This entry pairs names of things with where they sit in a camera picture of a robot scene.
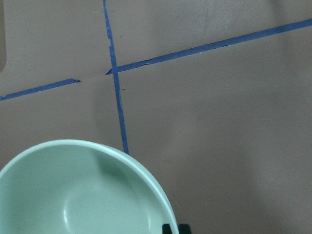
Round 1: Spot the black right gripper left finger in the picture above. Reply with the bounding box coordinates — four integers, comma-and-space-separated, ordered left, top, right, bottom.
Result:
162, 224, 172, 234

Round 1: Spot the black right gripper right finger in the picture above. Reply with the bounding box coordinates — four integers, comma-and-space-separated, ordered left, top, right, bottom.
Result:
179, 224, 191, 234

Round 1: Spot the green bowl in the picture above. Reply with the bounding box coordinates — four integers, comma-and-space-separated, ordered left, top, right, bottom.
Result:
0, 140, 178, 234

